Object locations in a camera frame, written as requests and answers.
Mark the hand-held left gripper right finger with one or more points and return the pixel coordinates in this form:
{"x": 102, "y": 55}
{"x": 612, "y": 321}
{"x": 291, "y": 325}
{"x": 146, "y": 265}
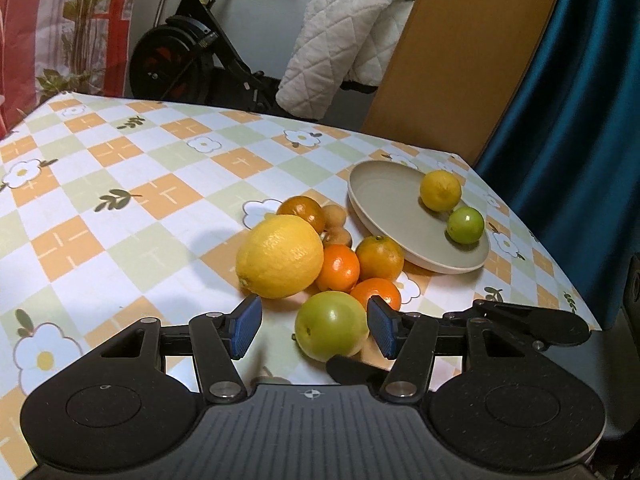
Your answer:
{"x": 382, "y": 331}

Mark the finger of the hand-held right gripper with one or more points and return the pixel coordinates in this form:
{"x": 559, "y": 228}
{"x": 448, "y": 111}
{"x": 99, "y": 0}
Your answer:
{"x": 550, "y": 327}
{"x": 350, "y": 369}

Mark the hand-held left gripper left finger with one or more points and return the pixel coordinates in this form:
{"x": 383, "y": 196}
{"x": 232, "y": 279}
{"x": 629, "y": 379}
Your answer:
{"x": 245, "y": 329}

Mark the bright orange tangerine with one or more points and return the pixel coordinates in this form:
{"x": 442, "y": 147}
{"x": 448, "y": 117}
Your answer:
{"x": 377, "y": 292}
{"x": 340, "y": 267}

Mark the yellow-green apple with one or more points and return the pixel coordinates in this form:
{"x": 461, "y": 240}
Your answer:
{"x": 330, "y": 325}

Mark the dark orange tangerine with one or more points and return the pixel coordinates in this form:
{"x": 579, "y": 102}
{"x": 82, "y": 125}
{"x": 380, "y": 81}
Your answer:
{"x": 302, "y": 210}
{"x": 380, "y": 258}

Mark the large yellow lemon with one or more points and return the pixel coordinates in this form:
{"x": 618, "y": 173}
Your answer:
{"x": 280, "y": 255}

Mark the small brown kiwi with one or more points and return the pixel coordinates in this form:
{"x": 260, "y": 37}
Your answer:
{"x": 337, "y": 236}
{"x": 332, "y": 216}

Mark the beige round plate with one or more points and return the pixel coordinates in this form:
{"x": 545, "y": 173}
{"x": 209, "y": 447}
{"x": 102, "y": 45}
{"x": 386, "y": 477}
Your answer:
{"x": 390, "y": 205}

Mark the green lime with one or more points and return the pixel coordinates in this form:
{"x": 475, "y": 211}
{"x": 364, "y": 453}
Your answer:
{"x": 465, "y": 225}

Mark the small yellow lemon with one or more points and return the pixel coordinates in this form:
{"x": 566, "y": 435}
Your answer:
{"x": 440, "y": 190}

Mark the teal curtain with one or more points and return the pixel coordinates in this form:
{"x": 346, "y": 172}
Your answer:
{"x": 575, "y": 110}

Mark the black exercise bike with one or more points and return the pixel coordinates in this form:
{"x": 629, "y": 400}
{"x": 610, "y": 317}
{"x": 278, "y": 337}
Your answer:
{"x": 170, "y": 60}

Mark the wooden board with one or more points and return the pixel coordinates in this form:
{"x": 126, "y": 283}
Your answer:
{"x": 450, "y": 60}

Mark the white quilted blanket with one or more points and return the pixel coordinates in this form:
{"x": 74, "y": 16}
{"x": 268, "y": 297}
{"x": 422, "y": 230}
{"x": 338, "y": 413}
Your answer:
{"x": 340, "y": 35}

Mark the printed red backdrop cloth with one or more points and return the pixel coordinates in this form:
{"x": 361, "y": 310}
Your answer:
{"x": 30, "y": 10}

